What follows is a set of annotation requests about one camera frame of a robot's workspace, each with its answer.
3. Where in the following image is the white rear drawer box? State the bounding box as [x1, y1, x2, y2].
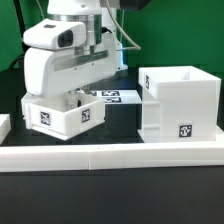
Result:
[21, 93, 39, 119]

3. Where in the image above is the black pole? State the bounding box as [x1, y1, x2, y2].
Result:
[13, 0, 27, 53]

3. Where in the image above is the fiducial marker sheet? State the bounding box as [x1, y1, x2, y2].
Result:
[89, 90, 141, 104]

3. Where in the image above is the black cable with connector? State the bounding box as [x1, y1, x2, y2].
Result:
[8, 53, 28, 70]

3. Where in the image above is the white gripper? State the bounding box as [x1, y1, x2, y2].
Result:
[23, 19, 117, 98]

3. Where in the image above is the white drawer cabinet housing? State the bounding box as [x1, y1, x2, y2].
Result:
[138, 66, 221, 143]

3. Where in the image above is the white front drawer box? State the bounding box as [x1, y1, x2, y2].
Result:
[24, 93, 105, 140]

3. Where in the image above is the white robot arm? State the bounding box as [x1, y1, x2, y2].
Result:
[23, 0, 151, 98]

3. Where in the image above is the white drawer box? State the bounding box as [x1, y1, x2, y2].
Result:
[21, 93, 39, 119]
[24, 93, 105, 140]

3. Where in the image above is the white fence wall frame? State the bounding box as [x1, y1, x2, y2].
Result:
[0, 114, 224, 172]

